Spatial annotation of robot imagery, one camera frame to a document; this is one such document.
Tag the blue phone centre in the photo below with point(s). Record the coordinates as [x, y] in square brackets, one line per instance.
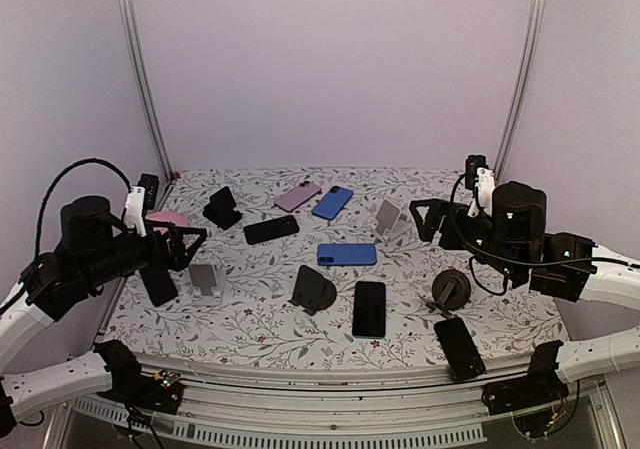
[346, 255]

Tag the floral table mat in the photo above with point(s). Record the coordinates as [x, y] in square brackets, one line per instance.
[257, 326]

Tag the dark round base stand centre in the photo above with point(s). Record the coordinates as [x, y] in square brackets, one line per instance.
[312, 291]

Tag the white silver stand left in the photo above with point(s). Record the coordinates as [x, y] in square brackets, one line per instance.
[208, 282]

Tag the pink round dish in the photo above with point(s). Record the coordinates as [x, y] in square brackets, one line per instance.
[168, 217]

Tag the aluminium frame post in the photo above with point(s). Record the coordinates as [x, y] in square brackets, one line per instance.
[136, 55]
[533, 28]

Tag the black folding phone stand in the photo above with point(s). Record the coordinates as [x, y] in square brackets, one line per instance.
[221, 209]

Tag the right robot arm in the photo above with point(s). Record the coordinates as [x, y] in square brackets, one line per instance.
[508, 233]

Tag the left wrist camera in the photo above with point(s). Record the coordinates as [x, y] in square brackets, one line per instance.
[140, 199]

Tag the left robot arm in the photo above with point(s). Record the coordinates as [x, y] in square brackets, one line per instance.
[96, 248]

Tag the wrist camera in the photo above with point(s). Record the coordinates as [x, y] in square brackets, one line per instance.
[480, 180]
[140, 199]

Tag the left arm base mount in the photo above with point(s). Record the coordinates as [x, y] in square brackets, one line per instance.
[158, 393]

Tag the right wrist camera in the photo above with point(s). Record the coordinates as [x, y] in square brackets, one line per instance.
[480, 180]

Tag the wooden round base stand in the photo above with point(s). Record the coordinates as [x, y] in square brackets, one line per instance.
[450, 291]

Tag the black phone face down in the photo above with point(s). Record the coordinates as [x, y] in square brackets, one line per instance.
[271, 229]

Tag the blue phone far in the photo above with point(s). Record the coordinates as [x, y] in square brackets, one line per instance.
[332, 203]

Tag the white silver stand right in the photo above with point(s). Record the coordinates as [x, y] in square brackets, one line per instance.
[391, 223]

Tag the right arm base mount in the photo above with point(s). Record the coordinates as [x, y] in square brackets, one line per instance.
[540, 385]

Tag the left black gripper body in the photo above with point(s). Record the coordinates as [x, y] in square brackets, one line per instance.
[157, 257]

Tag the white silver stand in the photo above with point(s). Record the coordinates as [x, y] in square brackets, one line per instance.
[208, 282]
[391, 223]

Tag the blue phone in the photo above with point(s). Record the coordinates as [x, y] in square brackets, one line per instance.
[332, 203]
[346, 255]

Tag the right aluminium frame post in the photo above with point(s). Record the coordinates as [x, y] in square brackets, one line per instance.
[533, 28]

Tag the teal phone dark screen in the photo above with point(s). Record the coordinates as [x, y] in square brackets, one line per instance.
[369, 310]

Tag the black phone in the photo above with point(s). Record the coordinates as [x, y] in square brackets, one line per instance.
[159, 285]
[460, 351]

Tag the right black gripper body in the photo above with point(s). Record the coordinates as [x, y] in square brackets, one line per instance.
[456, 212]

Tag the left aluminium frame post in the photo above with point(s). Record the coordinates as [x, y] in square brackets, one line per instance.
[136, 55]

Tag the pink phone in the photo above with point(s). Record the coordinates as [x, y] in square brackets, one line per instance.
[297, 196]

